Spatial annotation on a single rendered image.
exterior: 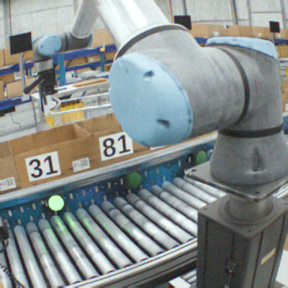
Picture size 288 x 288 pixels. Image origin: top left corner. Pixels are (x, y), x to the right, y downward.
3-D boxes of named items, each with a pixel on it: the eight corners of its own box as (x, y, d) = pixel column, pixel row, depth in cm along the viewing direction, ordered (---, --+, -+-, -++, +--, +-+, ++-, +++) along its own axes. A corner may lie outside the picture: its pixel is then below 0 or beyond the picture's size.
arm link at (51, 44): (65, 31, 118) (58, 34, 128) (39, 36, 112) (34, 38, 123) (67, 52, 121) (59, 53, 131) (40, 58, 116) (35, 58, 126)
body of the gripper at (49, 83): (58, 94, 137) (55, 68, 133) (40, 99, 134) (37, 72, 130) (55, 93, 144) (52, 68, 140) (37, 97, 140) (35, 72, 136)
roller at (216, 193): (247, 220, 127) (249, 210, 126) (181, 182, 171) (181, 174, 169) (255, 215, 129) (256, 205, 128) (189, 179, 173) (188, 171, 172)
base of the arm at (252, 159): (304, 161, 62) (305, 118, 60) (257, 193, 53) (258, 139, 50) (247, 146, 78) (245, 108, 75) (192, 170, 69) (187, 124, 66)
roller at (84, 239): (108, 283, 99) (105, 274, 98) (63, 220, 143) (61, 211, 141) (121, 279, 101) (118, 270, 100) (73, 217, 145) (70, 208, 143)
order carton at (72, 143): (22, 190, 134) (13, 156, 129) (14, 170, 159) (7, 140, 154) (97, 169, 151) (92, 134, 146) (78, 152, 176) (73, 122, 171)
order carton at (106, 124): (97, 169, 151) (91, 134, 146) (77, 153, 176) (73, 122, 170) (169, 148, 168) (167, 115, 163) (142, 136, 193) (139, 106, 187)
